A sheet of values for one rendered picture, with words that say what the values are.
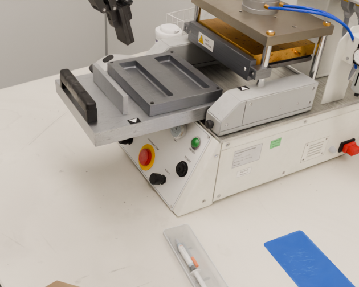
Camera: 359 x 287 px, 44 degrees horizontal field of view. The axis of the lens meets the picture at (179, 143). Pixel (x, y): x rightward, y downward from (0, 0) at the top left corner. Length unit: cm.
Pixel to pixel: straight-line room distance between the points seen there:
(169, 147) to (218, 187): 14
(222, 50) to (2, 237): 58
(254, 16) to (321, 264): 51
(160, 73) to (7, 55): 152
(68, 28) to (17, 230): 167
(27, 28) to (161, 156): 151
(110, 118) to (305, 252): 46
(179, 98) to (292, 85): 25
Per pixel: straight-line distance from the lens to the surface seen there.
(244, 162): 96
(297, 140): 104
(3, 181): 106
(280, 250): 93
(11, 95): 139
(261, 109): 91
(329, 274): 92
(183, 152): 94
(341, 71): 106
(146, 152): 102
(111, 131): 81
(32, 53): 243
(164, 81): 91
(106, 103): 88
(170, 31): 144
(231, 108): 86
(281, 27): 93
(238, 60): 93
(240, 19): 94
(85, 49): 257
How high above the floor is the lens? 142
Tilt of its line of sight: 35 degrees down
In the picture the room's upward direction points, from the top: 5 degrees clockwise
